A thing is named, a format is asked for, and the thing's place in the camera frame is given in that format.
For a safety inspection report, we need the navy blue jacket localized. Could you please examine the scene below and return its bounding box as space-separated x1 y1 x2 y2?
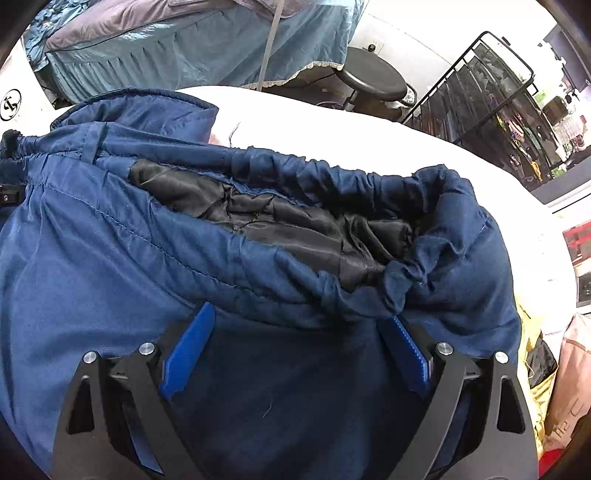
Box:
1 90 521 479

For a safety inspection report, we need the black metal clothes rack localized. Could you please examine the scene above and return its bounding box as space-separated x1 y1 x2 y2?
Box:
402 31 565 191

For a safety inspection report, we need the golden yellow satin garment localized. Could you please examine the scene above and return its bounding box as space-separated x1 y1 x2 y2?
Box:
517 304 558 458

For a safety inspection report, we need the pink polka dot sheet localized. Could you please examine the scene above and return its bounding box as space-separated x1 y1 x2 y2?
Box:
185 86 577 341

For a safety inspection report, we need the white machine with screen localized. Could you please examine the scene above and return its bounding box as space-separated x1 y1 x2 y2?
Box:
0 40 58 135

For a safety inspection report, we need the black round stool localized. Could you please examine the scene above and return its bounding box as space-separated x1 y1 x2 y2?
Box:
335 46 418 108

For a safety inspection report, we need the teal bed skirt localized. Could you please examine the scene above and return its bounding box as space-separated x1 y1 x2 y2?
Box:
23 1 365 103

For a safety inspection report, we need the grey blanket on bed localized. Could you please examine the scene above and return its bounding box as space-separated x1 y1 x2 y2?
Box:
46 0 312 51

